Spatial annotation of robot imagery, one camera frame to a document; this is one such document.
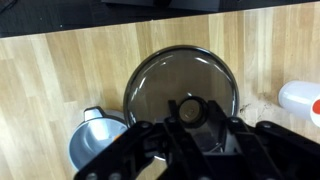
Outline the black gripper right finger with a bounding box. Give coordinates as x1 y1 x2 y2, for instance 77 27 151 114
207 99 320 180

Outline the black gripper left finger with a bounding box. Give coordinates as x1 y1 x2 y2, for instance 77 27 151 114
73 99 215 180

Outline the black glass pot lid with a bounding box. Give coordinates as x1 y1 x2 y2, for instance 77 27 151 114
122 44 240 162

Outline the white bottle with orange cap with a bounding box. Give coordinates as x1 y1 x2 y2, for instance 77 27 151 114
277 79 320 128

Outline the black flat panel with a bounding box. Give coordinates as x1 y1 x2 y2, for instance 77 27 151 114
100 0 223 13

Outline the grey pot with black handles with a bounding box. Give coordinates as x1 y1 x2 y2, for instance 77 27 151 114
68 105 130 172

